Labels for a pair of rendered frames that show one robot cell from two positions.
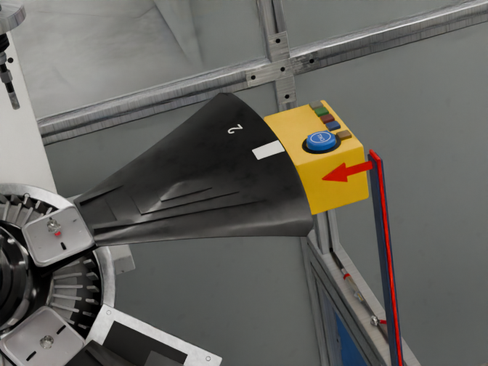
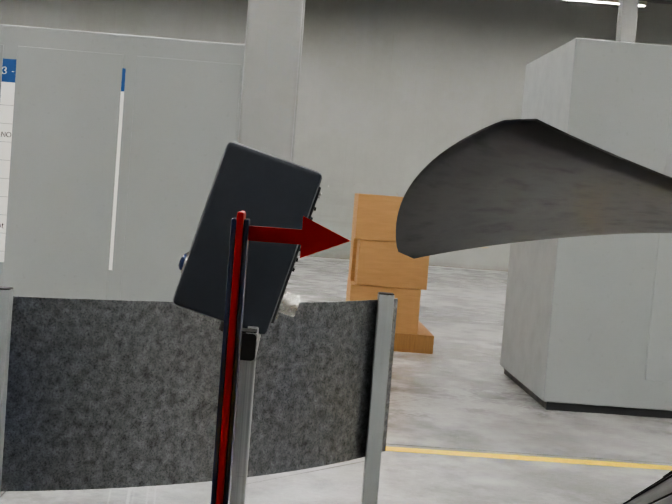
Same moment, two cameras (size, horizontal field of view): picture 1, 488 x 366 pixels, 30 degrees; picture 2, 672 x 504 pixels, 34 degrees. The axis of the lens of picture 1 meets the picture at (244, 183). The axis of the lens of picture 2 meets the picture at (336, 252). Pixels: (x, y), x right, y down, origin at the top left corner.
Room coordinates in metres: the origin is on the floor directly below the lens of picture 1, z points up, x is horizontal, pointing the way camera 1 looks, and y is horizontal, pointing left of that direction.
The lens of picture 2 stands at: (1.46, -0.02, 1.21)
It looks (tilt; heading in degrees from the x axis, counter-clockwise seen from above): 3 degrees down; 187
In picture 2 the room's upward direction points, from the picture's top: 4 degrees clockwise
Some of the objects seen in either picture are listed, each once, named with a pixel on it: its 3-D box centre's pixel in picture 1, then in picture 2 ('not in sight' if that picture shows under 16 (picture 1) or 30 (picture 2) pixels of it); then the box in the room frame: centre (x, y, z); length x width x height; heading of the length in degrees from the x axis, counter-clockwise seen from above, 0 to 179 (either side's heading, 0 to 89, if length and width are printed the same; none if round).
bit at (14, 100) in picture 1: (8, 83); not in sight; (0.79, 0.20, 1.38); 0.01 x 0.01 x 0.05
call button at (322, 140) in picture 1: (321, 141); not in sight; (1.10, -0.12, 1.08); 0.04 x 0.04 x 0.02
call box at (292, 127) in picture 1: (315, 160); not in sight; (1.14, -0.11, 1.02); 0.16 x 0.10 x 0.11; 10
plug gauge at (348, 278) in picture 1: (352, 285); not in sight; (1.03, -0.13, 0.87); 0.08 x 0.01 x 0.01; 9
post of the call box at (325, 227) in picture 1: (323, 215); not in sight; (1.14, -0.11, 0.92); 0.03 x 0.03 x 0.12; 10
